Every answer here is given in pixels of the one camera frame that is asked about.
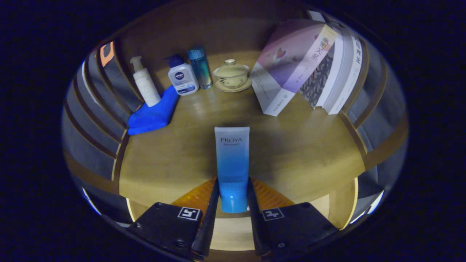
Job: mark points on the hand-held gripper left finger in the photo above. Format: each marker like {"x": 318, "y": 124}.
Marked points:
{"x": 164, "y": 223}

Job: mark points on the wooden cabinet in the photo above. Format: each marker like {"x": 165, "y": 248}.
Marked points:
{"x": 182, "y": 25}

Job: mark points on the white bottle with blue cap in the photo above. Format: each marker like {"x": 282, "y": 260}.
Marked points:
{"x": 183, "y": 80}

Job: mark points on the blue cosmetic tube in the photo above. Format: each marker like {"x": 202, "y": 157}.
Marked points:
{"x": 232, "y": 163}

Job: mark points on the beige lidded teacup with saucer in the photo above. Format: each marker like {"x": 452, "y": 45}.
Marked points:
{"x": 232, "y": 75}

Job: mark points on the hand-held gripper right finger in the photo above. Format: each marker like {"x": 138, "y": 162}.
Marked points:
{"x": 298, "y": 225}

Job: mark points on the teal slim bottle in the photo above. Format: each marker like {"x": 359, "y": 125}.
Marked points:
{"x": 201, "y": 69}

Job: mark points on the purple and white book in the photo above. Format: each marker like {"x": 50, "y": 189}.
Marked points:
{"x": 291, "y": 62}

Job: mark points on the wooden countertop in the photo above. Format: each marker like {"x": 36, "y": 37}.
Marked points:
{"x": 298, "y": 153}

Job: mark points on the blue folded cloth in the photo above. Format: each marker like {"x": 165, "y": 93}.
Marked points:
{"x": 153, "y": 114}

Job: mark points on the grey patterned book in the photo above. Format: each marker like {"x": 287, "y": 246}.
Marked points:
{"x": 316, "y": 82}

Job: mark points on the white pump bottle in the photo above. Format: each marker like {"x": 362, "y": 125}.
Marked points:
{"x": 145, "y": 85}

